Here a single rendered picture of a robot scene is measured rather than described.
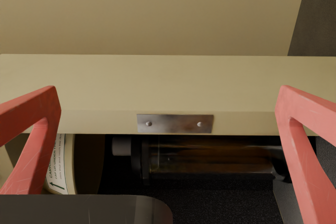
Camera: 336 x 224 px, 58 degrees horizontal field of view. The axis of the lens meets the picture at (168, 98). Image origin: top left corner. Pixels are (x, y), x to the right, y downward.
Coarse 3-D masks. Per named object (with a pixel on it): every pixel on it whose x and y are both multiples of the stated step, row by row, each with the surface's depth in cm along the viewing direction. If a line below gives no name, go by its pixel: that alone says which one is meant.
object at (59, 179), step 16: (64, 144) 36; (80, 144) 51; (96, 144) 52; (64, 160) 35; (80, 160) 50; (96, 160) 51; (48, 176) 37; (64, 176) 36; (80, 176) 48; (96, 176) 49; (64, 192) 37; (80, 192) 45; (96, 192) 47
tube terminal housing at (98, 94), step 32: (0, 64) 34; (32, 64) 34; (64, 64) 34; (96, 64) 35; (128, 64) 35; (160, 64) 35; (192, 64) 35; (224, 64) 35; (256, 64) 35; (288, 64) 35; (320, 64) 35; (0, 96) 29; (64, 96) 29; (96, 96) 29; (128, 96) 29; (160, 96) 29; (192, 96) 29; (224, 96) 29; (256, 96) 29; (320, 96) 30; (64, 128) 29; (96, 128) 29; (128, 128) 29; (224, 128) 29; (256, 128) 29; (0, 160) 32
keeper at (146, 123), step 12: (144, 120) 28; (156, 120) 28; (168, 120) 28; (180, 120) 28; (192, 120) 28; (204, 120) 28; (156, 132) 29; (168, 132) 29; (180, 132) 29; (192, 132) 29; (204, 132) 29
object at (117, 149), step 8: (120, 136) 43; (128, 136) 43; (136, 136) 40; (112, 144) 42; (120, 144) 42; (128, 144) 42; (136, 144) 40; (112, 152) 43; (120, 152) 43; (128, 152) 43; (136, 152) 39; (136, 160) 40; (136, 168) 40
